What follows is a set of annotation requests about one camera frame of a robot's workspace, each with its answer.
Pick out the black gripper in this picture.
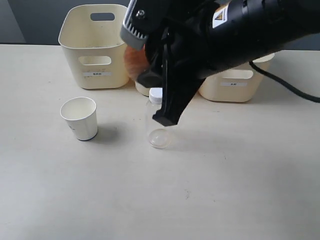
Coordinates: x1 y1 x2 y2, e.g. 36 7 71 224
136 0 253 127

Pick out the brown wooden cup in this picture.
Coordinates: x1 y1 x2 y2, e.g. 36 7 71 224
123 46 149 81

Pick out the clear plastic bottle white cap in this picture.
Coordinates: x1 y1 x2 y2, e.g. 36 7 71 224
145 87 172 149

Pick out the white paper cup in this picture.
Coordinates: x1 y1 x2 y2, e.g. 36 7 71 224
60 97 98 141

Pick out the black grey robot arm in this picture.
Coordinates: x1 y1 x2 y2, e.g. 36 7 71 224
132 0 320 127

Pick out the middle cream plastic bin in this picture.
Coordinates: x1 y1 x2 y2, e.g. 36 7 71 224
134 80 151 97

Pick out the cream plastic bin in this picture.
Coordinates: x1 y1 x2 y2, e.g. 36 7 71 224
198 63 264 103
58 4 129 90
134 80 151 97

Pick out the right cream plastic bin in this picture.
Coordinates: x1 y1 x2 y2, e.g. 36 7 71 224
198 63 264 103

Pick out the left cream plastic bin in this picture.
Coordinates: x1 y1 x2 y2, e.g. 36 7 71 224
58 4 129 90

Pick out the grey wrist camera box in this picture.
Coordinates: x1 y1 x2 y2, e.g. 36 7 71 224
119 0 171 51

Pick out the black cable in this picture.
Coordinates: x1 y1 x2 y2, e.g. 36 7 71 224
248 61 320 103

